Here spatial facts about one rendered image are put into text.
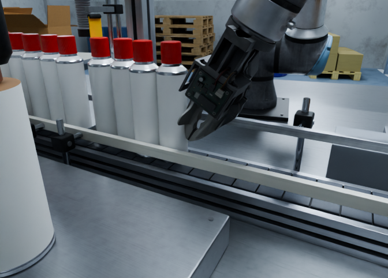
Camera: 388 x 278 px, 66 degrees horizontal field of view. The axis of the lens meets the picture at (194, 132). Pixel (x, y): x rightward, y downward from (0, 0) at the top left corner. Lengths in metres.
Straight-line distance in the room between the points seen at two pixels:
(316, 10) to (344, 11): 6.20
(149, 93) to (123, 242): 0.25
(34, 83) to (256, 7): 0.50
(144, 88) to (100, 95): 0.11
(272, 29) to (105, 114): 0.35
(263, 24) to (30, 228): 0.34
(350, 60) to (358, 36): 1.39
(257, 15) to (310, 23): 0.53
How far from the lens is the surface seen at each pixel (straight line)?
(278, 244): 0.46
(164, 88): 0.49
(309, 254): 0.46
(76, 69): 0.64
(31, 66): 0.72
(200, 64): 0.40
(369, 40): 7.22
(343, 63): 5.83
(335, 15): 7.08
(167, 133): 0.51
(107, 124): 0.60
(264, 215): 0.47
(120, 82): 0.55
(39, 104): 0.74
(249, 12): 0.39
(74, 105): 0.65
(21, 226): 0.36
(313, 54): 0.92
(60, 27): 2.37
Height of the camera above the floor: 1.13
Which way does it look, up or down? 22 degrees down
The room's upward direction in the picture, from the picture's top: straight up
